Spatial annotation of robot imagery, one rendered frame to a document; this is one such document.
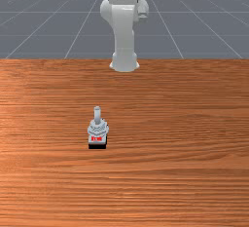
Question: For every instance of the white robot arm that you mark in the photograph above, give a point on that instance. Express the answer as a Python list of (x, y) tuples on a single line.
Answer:
[(124, 36)]

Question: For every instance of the grey toggle switch black base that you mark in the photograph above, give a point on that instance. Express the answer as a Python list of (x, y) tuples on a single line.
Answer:
[(97, 132)]

